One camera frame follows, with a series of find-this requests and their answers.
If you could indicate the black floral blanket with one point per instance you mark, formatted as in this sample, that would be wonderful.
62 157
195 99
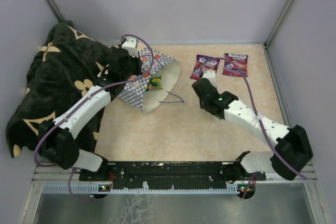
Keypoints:
61 73

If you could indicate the blue checkered paper bag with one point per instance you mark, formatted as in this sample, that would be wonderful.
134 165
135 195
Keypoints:
149 92

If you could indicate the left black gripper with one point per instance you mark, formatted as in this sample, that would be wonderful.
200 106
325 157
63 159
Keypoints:
138 63

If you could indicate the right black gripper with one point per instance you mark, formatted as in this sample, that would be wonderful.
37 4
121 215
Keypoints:
201 104

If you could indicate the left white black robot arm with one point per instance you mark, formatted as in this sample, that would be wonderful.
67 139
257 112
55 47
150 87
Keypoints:
57 138

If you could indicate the green Fox's candy packet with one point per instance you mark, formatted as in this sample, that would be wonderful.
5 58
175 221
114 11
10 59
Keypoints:
154 83

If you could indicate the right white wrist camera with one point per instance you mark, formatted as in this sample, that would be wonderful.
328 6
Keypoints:
210 75

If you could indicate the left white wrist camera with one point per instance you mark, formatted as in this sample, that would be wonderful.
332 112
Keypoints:
130 44

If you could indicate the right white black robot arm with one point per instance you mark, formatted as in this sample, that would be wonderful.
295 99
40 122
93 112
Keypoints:
290 149

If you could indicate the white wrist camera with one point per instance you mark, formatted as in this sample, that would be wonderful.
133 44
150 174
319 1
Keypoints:
130 44
210 75

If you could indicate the purple snack packet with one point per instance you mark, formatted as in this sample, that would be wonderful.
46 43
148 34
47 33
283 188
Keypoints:
235 65
202 64

